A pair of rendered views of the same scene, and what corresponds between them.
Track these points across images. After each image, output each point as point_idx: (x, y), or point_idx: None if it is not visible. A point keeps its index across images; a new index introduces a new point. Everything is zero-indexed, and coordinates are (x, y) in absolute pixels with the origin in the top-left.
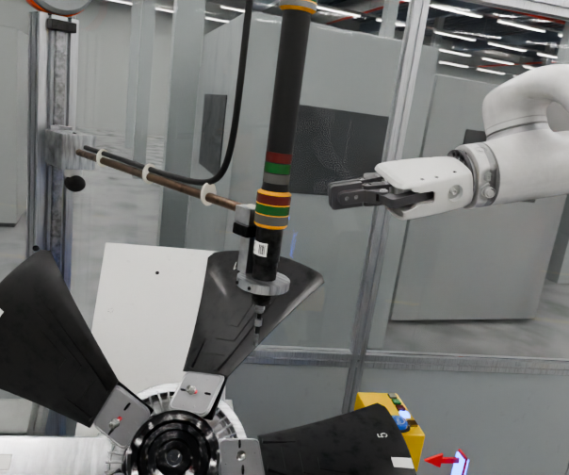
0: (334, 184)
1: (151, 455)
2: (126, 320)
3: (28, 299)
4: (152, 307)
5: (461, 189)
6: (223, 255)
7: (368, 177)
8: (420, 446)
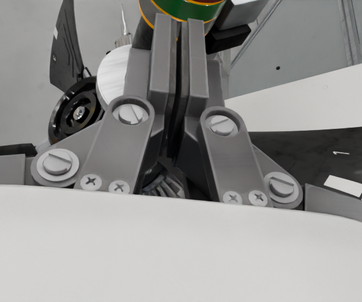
0: (186, 29)
1: (83, 94)
2: (315, 105)
3: None
4: (336, 124)
5: None
6: None
7: (227, 150)
8: None
